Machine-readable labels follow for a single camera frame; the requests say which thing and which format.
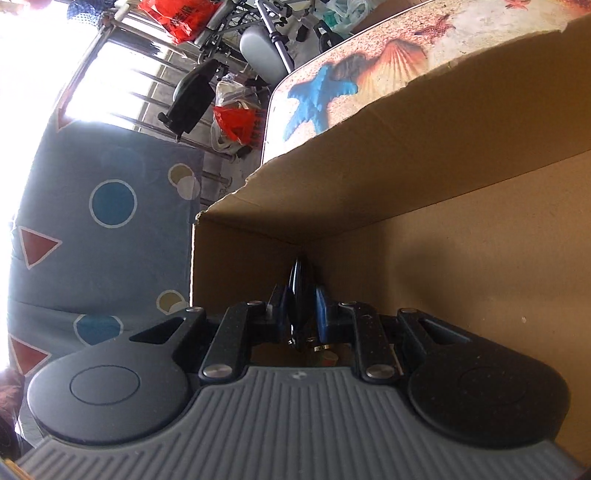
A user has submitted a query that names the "black cylindrical tube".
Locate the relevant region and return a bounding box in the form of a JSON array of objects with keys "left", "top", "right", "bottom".
[{"left": 287, "top": 254, "right": 320, "bottom": 351}]

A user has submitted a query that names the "blue patterned fabric sofa cover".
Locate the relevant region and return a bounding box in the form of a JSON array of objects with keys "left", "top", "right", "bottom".
[{"left": 8, "top": 115, "right": 205, "bottom": 375}]

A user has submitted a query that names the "brown cardboard box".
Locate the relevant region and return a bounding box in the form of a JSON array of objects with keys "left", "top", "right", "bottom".
[{"left": 191, "top": 16, "right": 590, "bottom": 461}]

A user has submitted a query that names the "metal balcony railing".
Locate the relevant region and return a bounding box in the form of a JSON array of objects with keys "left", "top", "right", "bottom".
[{"left": 57, "top": 8, "right": 233, "bottom": 209}]

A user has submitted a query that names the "grey wheelchair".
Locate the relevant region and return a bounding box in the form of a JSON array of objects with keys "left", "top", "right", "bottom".
[{"left": 158, "top": 1, "right": 342, "bottom": 139}]

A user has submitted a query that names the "red plastic bag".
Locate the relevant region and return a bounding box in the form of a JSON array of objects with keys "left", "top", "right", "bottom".
[{"left": 138, "top": 0, "right": 219, "bottom": 44}]

